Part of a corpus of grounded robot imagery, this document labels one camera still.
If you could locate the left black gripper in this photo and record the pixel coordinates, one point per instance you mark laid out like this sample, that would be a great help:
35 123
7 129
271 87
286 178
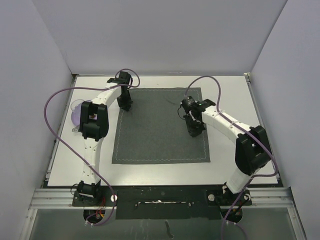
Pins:
125 105

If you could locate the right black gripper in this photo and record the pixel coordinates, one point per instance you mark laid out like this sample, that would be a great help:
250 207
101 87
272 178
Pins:
192 131

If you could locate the grey cloth placemat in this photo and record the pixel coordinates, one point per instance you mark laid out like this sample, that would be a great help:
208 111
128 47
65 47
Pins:
153 131

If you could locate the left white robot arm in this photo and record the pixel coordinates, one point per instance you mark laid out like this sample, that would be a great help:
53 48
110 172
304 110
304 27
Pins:
94 126

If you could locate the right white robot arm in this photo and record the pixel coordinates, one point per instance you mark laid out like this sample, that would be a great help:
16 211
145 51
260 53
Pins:
251 143

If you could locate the purple plastic plate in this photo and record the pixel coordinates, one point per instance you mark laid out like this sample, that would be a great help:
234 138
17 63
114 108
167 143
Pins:
75 116

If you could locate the yellow green knife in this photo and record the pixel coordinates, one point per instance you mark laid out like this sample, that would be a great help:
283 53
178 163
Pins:
76 129

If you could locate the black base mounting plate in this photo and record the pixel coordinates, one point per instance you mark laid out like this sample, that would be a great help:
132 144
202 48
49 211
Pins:
166 202

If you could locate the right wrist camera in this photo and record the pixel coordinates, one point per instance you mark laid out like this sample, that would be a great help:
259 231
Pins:
189 103

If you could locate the aluminium frame rail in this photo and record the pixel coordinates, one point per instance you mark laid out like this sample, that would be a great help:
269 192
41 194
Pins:
271 216

